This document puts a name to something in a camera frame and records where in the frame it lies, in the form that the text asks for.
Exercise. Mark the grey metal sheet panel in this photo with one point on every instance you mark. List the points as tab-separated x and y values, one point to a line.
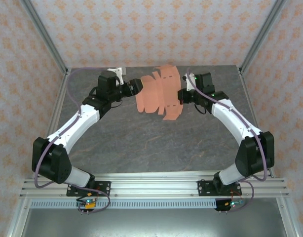
151	222

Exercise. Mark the aluminium table side rail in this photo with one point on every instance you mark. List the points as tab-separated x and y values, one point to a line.
59	98
250	103

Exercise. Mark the aluminium frame post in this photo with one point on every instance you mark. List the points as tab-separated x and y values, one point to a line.
262	32
43	32

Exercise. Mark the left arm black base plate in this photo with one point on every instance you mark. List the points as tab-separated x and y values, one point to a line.
104	187

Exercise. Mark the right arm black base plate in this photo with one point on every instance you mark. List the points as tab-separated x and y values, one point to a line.
203	188

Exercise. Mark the aluminium mounting rail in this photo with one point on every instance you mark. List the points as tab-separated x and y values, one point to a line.
154	185

